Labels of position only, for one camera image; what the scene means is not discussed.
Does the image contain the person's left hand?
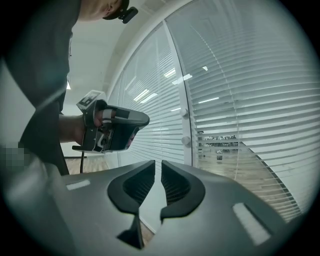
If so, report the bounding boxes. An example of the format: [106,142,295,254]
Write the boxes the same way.
[93,107,118,129]

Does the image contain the person's dark shirt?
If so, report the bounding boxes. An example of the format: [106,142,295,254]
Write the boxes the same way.
[0,0,83,176]

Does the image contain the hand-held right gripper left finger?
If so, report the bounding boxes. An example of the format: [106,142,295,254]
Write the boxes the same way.
[107,159,156,250]

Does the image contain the person's head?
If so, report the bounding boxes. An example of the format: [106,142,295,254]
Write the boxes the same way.
[77,0,131,21]

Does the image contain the person's left forearm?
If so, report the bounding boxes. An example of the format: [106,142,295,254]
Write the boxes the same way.
[58,112,86,144]

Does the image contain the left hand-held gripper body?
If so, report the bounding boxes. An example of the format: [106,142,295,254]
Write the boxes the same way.
[71,89,151,154]

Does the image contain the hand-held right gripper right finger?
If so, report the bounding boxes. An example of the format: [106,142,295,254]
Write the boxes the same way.
[159,159,206,224]

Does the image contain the wide white window blinds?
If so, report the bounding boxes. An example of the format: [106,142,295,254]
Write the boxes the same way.
[164,0,320,224]

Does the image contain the black head-mounted camera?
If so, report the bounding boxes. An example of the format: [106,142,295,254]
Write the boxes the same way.
[117,6,139,25]

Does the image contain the narrow white window blinds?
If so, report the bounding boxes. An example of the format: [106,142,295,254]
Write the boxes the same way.
[119,24,194,235]

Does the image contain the white window frame post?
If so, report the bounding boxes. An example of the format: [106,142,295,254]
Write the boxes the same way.
[162,19,200,170]

